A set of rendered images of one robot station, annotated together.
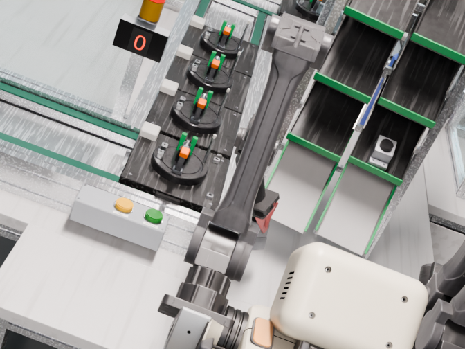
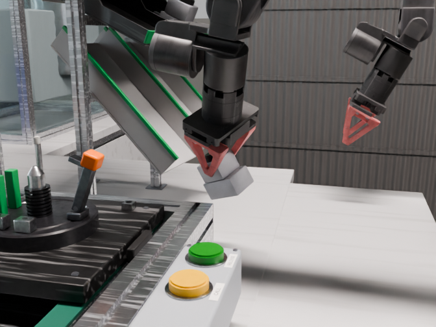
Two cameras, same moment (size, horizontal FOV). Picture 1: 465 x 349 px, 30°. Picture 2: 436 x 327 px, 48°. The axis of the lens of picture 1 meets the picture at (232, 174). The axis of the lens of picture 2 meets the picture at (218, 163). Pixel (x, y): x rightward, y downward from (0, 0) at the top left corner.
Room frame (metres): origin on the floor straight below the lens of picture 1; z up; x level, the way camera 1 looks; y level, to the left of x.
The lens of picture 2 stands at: (1.39, 0.61, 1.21)
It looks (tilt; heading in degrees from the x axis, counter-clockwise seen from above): 15 degrees down; 288
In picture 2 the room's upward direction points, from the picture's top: straight up
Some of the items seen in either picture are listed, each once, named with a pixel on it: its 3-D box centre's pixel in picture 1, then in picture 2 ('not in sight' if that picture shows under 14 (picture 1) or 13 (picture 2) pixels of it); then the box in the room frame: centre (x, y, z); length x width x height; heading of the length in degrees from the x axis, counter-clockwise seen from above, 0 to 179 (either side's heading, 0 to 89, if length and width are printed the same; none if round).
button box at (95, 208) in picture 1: (120, 217); (189, 314); (1.55, 0.19, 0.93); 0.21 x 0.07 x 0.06; 95
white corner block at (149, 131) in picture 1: (149, 133); not in sight; (1.86, 0.23, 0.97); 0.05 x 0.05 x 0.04; 5
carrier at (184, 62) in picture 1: (213, 67); not in sight; (2.27, 0.17, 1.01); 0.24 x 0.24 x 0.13; 5
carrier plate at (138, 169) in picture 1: (176, 170); (41, 235); (1.77, 0.13, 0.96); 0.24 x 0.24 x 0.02; 5
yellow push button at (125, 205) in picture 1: (124, 206); (189, 287); (1.55, 0.19, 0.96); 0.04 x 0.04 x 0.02
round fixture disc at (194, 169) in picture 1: (179, 164); (40, 221); (1.77, 0.13, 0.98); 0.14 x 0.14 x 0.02
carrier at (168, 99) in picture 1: (200, 105); not in sight; (2.03, 0.15, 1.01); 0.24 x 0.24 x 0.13; 5
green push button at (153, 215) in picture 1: (153, 217); (205, 256); (1.56, 0.12, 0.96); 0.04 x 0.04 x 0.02
